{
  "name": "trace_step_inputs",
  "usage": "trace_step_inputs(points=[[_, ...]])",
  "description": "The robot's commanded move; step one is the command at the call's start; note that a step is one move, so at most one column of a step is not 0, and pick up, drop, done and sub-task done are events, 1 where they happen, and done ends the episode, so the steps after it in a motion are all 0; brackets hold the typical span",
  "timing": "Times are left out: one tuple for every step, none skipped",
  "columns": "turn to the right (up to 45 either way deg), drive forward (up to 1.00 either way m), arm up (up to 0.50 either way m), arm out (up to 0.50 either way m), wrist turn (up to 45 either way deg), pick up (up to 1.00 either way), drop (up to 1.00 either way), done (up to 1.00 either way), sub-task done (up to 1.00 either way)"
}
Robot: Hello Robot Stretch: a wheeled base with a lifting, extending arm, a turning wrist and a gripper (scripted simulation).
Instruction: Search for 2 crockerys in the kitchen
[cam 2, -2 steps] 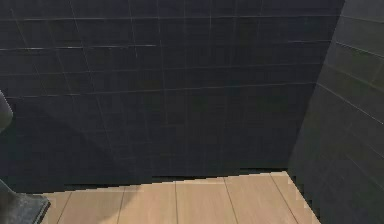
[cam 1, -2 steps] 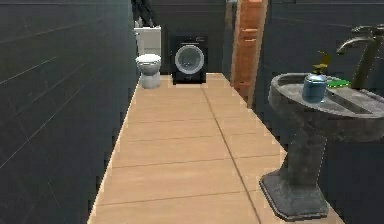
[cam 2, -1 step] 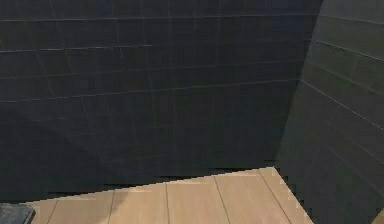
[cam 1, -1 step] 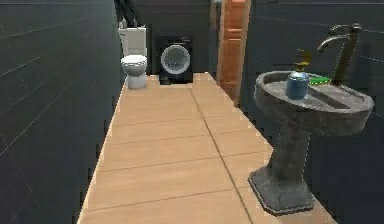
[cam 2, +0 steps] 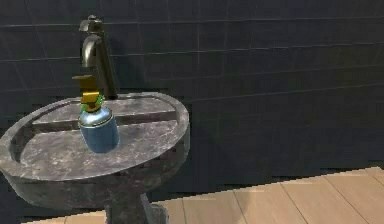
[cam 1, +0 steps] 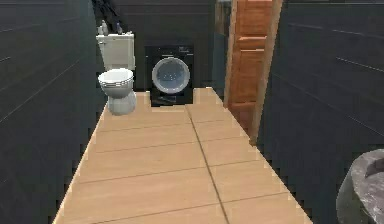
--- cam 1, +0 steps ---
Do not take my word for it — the black washing machine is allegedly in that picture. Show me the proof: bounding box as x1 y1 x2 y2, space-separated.
144 44 195 108

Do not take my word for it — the brown wooden room door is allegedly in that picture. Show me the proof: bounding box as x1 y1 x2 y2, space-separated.
223 0 284 147

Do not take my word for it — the white toilet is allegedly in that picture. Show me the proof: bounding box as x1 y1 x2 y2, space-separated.
95 31 138 117

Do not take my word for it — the grey spray bottle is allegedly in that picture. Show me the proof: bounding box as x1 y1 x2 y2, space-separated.
100 19 110 37

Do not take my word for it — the grey round stone bin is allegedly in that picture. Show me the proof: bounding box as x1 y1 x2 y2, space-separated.
335 148 384 224

